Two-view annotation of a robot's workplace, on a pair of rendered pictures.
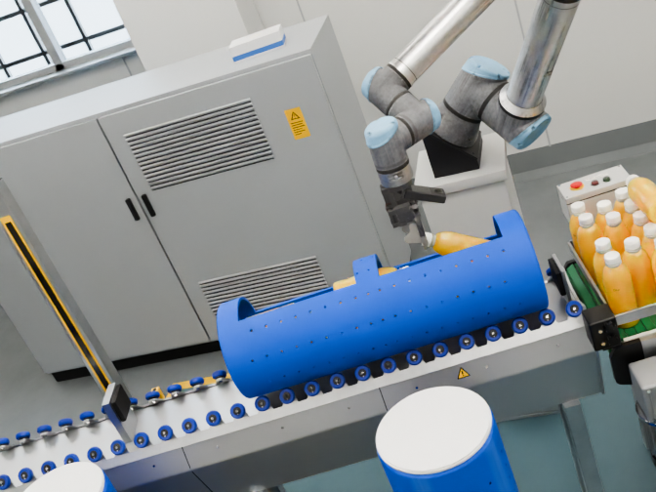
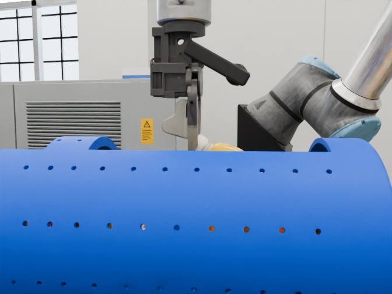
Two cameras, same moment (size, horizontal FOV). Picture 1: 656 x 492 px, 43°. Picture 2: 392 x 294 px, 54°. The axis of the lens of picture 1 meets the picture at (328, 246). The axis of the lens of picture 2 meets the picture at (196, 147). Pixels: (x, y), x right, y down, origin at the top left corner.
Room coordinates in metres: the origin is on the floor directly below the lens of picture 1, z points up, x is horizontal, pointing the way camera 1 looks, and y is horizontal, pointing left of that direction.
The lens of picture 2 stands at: (1.37, -0.21, 1.28)
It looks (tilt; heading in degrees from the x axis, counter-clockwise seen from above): 6 degrees down; 356
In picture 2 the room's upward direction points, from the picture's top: straight up
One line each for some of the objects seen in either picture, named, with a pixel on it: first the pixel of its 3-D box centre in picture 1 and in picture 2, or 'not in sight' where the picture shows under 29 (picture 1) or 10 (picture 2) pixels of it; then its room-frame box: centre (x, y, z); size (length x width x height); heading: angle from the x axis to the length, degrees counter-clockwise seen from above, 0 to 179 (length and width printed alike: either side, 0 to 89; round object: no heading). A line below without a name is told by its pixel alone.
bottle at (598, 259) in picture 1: (610, 276); not in sight; (1.84, -0.67, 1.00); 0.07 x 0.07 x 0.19
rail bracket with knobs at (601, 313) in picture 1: (601, 328); not in sight; (1.71, -0.58, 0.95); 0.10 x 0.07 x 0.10; 171
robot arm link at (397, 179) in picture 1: (395, 174); (184, 13); (2.02, -0.24, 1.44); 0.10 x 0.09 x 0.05; 171
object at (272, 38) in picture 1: (258, 43); (143, 74); (3.80, -0.05, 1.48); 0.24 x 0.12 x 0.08; 78
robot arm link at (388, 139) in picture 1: (387, 144); not in sight; (2.02, -0.24, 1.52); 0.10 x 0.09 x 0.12; 117
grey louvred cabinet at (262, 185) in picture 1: (176, 220); (43, 186); (4.10, 0.69, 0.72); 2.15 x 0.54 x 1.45; 70
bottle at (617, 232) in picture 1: (619, 249); not in sight; (1.94, -0.75, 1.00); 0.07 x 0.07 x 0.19
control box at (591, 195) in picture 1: (595, 195); not in sight; (2.17, -0.81, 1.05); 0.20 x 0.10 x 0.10; 81
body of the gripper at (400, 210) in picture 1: (401, 200); (179, 64); (2.02, -0.23, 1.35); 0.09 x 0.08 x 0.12; 82
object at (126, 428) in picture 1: (122, 412); not in sight; (2.11, 0.75, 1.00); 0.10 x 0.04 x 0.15; 171
